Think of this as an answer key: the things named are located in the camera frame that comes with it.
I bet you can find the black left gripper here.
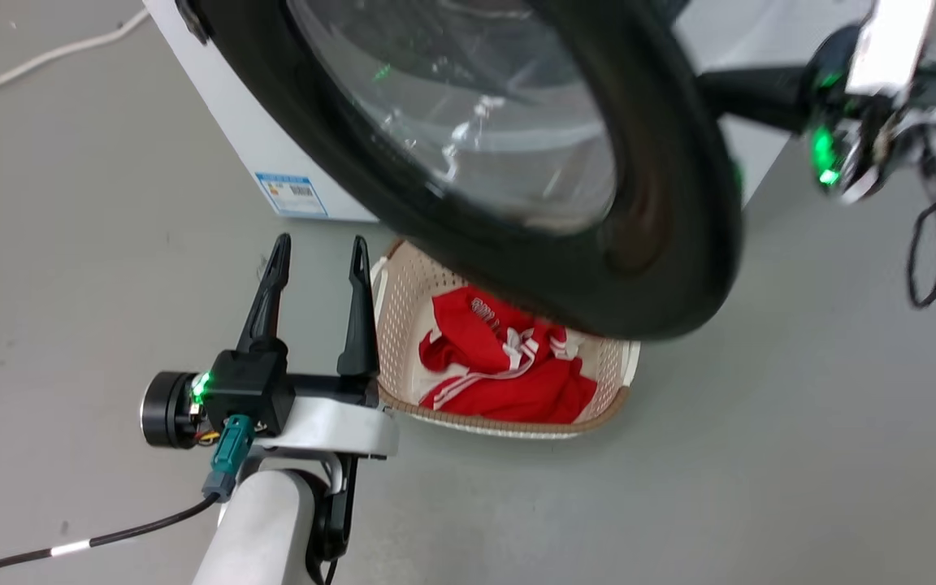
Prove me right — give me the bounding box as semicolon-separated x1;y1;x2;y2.
140;232;382;450

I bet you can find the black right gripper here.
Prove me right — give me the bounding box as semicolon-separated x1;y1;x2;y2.
697;23;928;206

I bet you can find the black round washing machine door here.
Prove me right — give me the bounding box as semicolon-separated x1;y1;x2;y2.
190;0;747;341

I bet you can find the white washing machine body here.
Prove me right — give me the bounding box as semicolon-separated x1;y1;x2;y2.
143;0;875;224

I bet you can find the beige perforated laundry basket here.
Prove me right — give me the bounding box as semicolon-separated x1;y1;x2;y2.
370;236;642;440

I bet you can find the blue white energy label sticker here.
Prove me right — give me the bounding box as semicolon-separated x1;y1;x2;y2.
254;171;330;219

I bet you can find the red garment with white stripes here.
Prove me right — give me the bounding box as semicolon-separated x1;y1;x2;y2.
417;285;600;426

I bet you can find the teal cable connector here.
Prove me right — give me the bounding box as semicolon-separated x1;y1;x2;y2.
201;414;258;502

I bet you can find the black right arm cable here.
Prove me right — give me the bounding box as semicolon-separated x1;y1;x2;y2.
906;193;936;310

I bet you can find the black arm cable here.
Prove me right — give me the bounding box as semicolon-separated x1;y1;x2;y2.
906;193;936;310
0;492;222;585

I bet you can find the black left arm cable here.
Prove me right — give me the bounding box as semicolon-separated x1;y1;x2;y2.
0;492;222;585

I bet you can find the black door hinge bracket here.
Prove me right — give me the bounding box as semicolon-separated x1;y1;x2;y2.
174;0;215;45

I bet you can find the white cable on floor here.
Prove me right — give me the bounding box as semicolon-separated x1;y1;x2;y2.
0;7;151;107

